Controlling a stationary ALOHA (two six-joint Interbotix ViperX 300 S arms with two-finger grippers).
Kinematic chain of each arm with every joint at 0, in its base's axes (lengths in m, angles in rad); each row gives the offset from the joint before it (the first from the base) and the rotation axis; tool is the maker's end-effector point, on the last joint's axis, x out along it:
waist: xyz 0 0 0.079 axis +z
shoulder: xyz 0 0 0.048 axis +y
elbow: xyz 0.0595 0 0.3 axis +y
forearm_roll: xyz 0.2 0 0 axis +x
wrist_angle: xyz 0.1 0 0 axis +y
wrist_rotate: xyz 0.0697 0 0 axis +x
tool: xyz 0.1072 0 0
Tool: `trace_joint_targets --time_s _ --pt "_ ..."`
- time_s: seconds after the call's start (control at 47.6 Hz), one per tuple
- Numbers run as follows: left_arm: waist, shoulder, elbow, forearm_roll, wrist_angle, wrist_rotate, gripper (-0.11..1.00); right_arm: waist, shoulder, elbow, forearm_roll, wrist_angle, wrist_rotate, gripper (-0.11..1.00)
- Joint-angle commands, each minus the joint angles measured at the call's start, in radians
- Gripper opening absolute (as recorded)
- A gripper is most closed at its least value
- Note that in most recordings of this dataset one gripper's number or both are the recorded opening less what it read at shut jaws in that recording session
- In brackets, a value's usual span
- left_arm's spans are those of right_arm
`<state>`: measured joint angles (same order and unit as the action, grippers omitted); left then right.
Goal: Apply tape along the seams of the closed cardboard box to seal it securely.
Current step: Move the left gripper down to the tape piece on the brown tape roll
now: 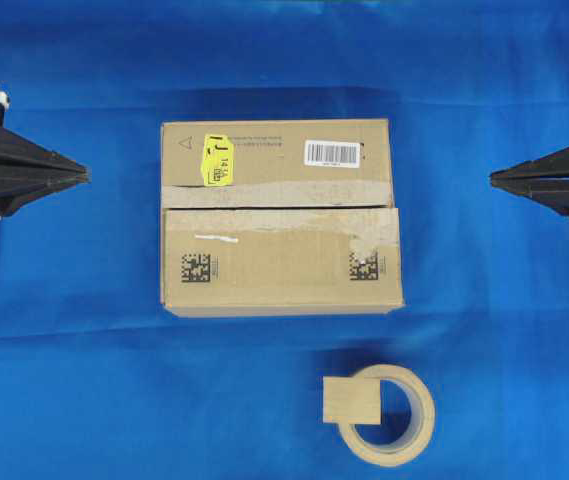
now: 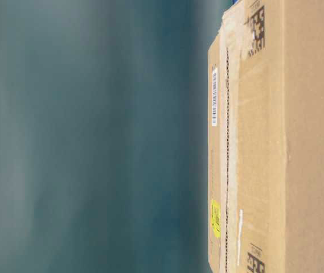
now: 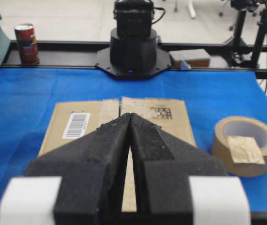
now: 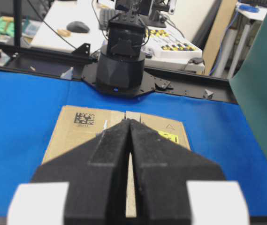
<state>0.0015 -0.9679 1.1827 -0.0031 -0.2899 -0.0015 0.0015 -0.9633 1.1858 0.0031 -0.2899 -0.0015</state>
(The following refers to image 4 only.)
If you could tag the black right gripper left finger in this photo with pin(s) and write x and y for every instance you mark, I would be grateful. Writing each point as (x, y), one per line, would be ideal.
(84, 186)

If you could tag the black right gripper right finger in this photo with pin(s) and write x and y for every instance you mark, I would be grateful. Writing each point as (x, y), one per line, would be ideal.
(175, 186)

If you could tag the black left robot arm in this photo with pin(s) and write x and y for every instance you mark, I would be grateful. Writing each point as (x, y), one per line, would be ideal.
(121, 62)

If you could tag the brown cardboard box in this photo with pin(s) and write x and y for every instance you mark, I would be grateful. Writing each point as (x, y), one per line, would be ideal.
(77, 125)

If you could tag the white screw organizer box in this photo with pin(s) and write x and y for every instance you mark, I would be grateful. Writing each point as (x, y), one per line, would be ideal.
(169, 50)

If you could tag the blue table cloth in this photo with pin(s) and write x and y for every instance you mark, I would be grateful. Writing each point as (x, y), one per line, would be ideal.
(30, 106)

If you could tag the black computer mouse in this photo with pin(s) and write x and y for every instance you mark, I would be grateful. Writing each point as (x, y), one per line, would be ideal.
(78, 27)

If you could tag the white desk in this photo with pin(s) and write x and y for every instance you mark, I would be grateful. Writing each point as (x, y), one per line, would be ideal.
(60, 15)

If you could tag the black aluminium frame rail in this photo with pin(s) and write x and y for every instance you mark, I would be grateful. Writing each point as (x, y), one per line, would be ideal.
(52, 64)

